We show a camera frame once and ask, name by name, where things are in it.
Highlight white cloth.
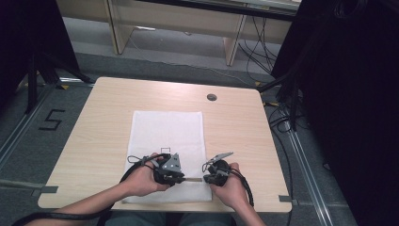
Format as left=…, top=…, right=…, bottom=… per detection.
left=121, top=109, right=214, bottom=204

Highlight metal floor rail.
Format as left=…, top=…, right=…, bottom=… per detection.
left=0, top=84, right=56, bottom=169
left=283, top=121, right=334, bottom=226

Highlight black metal stand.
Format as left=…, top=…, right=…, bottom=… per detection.
left=24, top=51, right=96, bottom=115
left=257, top=71, right=303, bottom=132

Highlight black curtain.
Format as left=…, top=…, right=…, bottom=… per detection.
left=0, top=0, right=81, bottom=109
left=271, top=0, right=399, bottom=226

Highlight bundle of black hanging cables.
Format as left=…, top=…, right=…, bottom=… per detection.
left=237, top=15, right=280, bottom=83

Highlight light wooden desk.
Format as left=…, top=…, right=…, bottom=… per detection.
left=56, top=0, right=303, bottom=67

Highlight hand-held gripper black cable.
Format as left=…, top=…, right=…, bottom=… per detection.
left=230, top=169, right=255, bottom=208
left=11, top=153, right=164, bottom=226

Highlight right hand-held gripper black cable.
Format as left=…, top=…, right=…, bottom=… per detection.
left=230, top=169, right=255, bottom=208

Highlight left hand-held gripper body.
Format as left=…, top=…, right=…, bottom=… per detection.
left=152, top=153, right=186, bottom=186

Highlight left hand-held gripper black cable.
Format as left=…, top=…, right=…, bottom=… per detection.
left=11, top=153, right=164, bottom=226

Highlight person's right hand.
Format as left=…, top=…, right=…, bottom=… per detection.
left=209, top=162, right=250, bottom=210

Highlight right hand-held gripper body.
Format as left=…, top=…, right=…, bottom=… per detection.
left=201, top=152, right=234, bottom=187

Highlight black floor cables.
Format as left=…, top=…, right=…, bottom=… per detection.
left=263, top=100, right=296, bottom=226

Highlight person's left leg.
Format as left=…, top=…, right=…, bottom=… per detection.
left=104, top=211, right=168, bottom=226

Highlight person's left hand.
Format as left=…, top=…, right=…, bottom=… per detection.
left=120, top=153, right=172, bottom=199

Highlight grey tape strip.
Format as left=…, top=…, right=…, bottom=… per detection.
left=278, top=194, right=299, bottom=207
left=0, top=178, right=59, bottom=198

